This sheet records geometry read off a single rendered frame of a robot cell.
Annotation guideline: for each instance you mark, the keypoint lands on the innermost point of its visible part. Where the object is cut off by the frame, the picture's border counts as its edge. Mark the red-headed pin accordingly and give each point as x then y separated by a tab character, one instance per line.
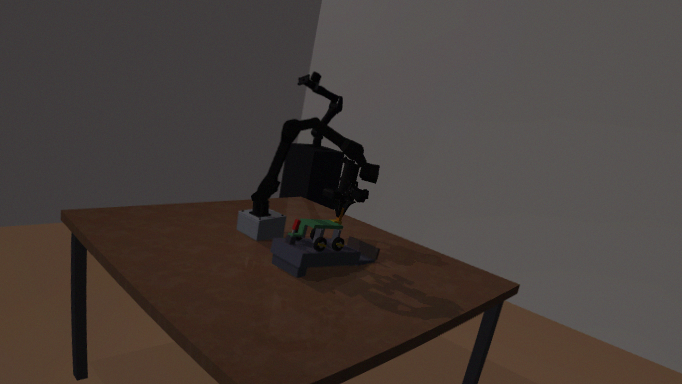
295	225

